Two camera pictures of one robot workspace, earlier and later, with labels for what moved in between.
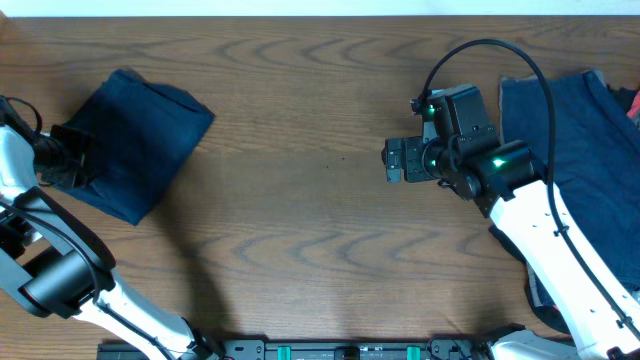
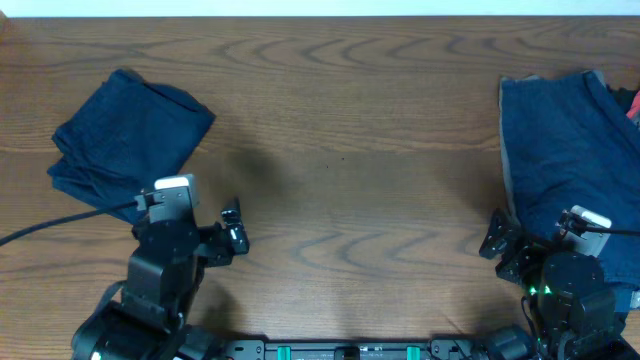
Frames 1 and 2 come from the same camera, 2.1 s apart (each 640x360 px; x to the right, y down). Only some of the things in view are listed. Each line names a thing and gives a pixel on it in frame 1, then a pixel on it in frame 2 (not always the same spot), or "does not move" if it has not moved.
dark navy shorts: x=142 y=133 does not move
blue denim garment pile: x=596 y=156 does not move
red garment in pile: x=635 y=107 does not move
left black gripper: x=83 y=145 -> x=217 y=239
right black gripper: x=414 y=148 -> x=528 y=249
